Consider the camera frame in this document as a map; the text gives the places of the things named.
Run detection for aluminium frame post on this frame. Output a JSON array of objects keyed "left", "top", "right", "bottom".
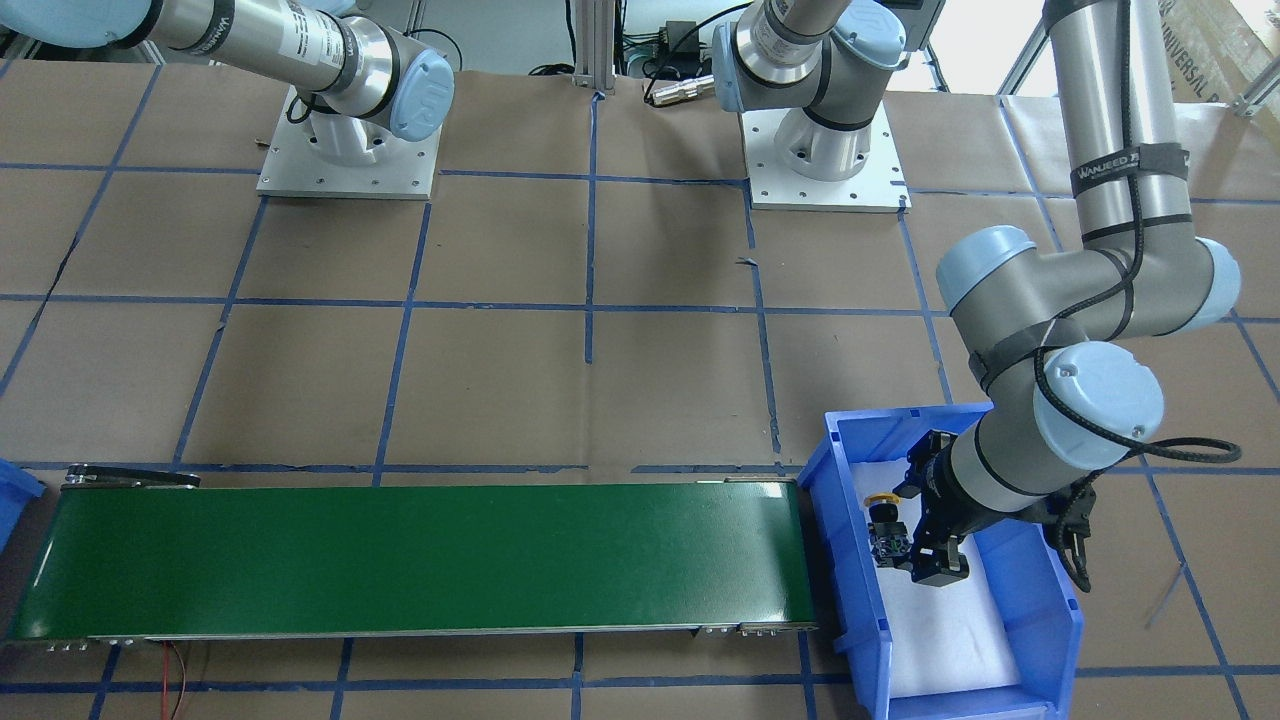
[{"left": 570, "top": 1, "right": 620, "bottom": 96}]

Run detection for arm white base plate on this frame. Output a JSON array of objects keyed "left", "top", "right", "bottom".
[
  {"left": 740, "top": 106, "right": 911, "bottom": 213},
  {"left": 256, "top": 87, "right": 443, "bottom": 201}
]

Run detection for yellow mushroom push button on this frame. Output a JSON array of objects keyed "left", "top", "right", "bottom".
[{"left": 864, "top": 492, "right": 913, "bottom": 570}]

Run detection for blue plastic bin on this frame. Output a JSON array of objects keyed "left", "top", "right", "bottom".
[
  {"left": 797, "top": 404, "right": 1084, "bottom": 719},
  {"left": 0, "top": 457, "right": 45, "bottom": 550}
]

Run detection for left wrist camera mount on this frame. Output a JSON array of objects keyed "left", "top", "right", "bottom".
[{"left": 1043, "top": 471, "right": 1102, "bottom": 593}]

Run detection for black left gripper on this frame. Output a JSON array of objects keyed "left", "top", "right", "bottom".
[{"left": 893, "top": 430, "right": 986, "bottom": 587}]

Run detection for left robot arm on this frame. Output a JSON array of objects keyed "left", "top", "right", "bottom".
[{"left": 873, "top": 1, "right": 1242, "bottom": 591}]

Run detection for red black conveyor wires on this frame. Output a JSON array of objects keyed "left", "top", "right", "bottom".
[{"left": 160, "top": 642, "right": 191, "bottom": 720}]

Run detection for green conveyor belt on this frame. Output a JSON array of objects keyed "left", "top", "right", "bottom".
[{"left": 8, "top": 465, "right": 817, "bottom": 644}]

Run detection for cardboard box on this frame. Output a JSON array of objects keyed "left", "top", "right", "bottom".
[{"left": 1158, "top": 1, "right": 1279, "bottom": 102}]

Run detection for black power adapter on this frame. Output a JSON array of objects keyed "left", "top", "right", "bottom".
[{"left": 659, "top": 20, "right": 701, "bottom": 58}]

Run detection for white foam pad bin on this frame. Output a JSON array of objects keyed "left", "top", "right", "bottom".
[{"left": 847, "top": 459, "right": 1024, "bottom": 707}]

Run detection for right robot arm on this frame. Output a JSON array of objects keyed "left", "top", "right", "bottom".
[{"left": 1, "top": 1, "right": 456, "bottom": 167}]

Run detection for silver cylindrical connector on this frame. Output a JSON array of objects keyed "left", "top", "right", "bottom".
[{"left": 646, "top": 76, "right": 716, "bottom": 108}]

